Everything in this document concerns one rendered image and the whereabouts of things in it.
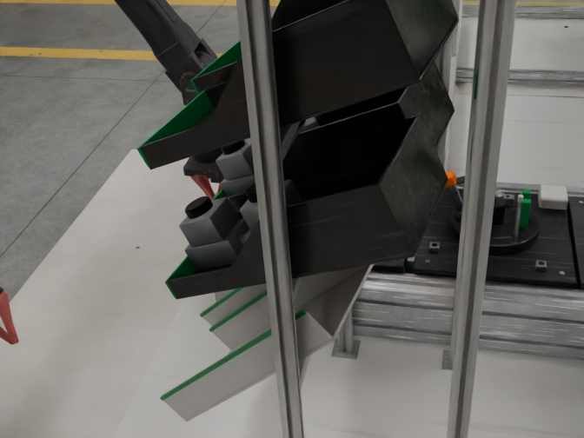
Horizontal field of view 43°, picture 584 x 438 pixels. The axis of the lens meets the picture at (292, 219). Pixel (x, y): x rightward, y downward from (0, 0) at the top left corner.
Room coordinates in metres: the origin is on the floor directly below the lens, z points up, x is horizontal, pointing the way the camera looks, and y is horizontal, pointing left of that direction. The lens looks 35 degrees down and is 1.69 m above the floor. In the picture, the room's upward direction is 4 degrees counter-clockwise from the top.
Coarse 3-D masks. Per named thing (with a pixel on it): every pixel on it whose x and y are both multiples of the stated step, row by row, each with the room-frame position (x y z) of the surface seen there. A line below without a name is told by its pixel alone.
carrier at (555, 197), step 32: (448, 192) 1.09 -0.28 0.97; (512, 192) 1.07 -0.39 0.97; (544, 192) 1.04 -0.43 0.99; (448, 224) 0.99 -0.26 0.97; (512, 224) 0.95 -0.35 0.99; (544, 224) 0.97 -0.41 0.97; (416, 256) 0.91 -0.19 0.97; (448, 256) 0.91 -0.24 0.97; (512, 256) 0.89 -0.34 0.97; (544, 256) 0.89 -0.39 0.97
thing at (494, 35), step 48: (240, 0) 0.51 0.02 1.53; (480, 0) 0.78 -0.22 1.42; (480, 48) 0.78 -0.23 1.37; (480, 96) 0.47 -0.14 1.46; (480, 144) 0.47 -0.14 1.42; (480, 192) 0.47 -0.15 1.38; (288, 240) 0.52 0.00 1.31; (480, 240) 0.47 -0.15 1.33; (288, 288) 0.51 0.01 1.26; (480, 288) 0.46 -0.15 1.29; (288, 336) 0.51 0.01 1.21; (288, 384) 0.51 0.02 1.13; (288, 432) 0.51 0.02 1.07
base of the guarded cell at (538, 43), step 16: (464, 32) 2.12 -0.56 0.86; (528, 32) 2.09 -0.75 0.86; (544, 32) 2.08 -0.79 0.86; (560, 32) 2.07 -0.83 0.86; (576, 32) 2.06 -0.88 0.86; (464, 48) 2.00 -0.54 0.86; (512, 48) 1.98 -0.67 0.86; (528, 48) 1.97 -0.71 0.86; (544, 48) 1.96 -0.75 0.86; (560, 48) 1.95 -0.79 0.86; (576, 48) 1.94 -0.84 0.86; (464, 64) 1.89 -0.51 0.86; (512, 64) 1.86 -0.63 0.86; (528, 64) 1.85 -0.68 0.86; (544, 64) 1.85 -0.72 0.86; (560, 64) 1.84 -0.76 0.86; (576, 64) 1.83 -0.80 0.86; (560, 96) 1.65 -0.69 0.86; (576, 96) 1.64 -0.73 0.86
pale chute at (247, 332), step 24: (312, 288) 0.66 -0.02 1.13; (336, 288) 0.64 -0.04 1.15; (360, 288) 0.59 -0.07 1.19; (240, 312) 0.71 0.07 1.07; (264, 312) 0.69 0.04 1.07; (312, 312) 0.62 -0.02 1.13; (336, 312) 0.57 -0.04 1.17; (240, 336) 0.71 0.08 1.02; (264, 336) 0.55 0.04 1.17; (312, 336) 0.53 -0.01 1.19; (336, 336) 0.52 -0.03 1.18; (240, 360) 0.56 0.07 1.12; (264, 360) 0.55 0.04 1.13; (192, 384) 0.59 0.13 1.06; (216, 384) 0.58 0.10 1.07; (240, 384) 0.56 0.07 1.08; (192, 408) 0.60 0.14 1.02
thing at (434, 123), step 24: (432, 72) 0.74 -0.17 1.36; (384, 96) 0.78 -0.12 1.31; (408, 96) 0.67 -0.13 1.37; (432, 96) 0.72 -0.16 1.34; (336, 120) 0.81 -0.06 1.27; (360, 120) 0.66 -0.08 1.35; (384, 120) 0.65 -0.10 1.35; (432, 120) 0.69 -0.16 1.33; (312, 144) 0.69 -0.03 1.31; (288, 168) 0.70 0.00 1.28
